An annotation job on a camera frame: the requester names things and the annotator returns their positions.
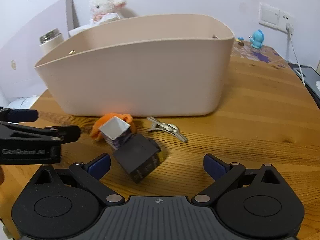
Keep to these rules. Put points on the white paper box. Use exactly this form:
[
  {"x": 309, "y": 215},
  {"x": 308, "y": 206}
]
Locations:
[{"x": 80, "y": 29}]

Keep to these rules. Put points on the white board panel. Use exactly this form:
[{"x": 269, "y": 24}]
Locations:
[{"x": 25, "y": 42}]

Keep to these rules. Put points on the beige plastic storage bin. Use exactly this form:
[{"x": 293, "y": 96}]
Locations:
[{"x": 137, "y": 80}]

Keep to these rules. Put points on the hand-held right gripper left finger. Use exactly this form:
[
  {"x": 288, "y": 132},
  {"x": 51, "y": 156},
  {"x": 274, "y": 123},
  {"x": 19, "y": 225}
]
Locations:
[{"x": 99, "y": 167}]

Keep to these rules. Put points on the purple and white small carton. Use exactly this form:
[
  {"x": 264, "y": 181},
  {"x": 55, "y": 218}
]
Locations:
[{"x": 113, "y": 130}]

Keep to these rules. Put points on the white wall switch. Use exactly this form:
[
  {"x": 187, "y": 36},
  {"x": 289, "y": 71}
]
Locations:
[{"x": 268, "y": 15}]

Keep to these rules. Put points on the white wall socket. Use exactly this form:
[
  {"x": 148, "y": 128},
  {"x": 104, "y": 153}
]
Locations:
[{"x": 286, "y": 18}]

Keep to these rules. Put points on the purple printed mat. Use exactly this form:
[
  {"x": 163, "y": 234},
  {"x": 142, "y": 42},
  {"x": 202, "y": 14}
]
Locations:
[{"x": 260, "y": 55}]

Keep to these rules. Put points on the white packet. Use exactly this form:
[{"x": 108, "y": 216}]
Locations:
[{"x": 22, "y": 102}]

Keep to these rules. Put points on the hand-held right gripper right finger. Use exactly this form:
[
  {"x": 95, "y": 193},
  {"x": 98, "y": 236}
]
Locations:
[{"x": 214, "y": 167}]

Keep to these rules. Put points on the black box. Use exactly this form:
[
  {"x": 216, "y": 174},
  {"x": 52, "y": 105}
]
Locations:
[{"x": 135, "y": 152}]

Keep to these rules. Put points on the silver metal hair clip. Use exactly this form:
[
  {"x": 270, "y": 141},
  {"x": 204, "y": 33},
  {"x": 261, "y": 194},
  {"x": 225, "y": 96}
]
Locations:
[{"x": 163, "y": 126}]

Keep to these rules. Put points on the black device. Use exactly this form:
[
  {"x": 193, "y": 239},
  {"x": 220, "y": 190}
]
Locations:
[{"x": 310, "y": 77}]

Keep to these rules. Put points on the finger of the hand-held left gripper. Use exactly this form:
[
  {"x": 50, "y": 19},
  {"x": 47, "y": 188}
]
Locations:
[
  {"x": 40, "y": 133},
  {"x": 23, "y": 115}
]

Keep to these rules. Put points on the white thermos bottle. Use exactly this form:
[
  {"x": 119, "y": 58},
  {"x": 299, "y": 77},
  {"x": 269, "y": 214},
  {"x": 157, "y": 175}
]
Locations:
[{"x": 51, "y": 43}]

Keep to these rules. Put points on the white plush lamb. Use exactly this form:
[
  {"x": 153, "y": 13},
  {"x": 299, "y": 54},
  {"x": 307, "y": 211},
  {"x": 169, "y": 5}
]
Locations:
[{"x": 100, "y": 5}]

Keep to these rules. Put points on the blue toy figurine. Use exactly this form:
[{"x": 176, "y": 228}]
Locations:
[{"x": 257, "y": 38}]

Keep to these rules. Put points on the orange cloth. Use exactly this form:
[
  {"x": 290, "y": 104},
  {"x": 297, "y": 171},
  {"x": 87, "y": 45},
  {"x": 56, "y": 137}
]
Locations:
[{"x": 105, "y": 120}]

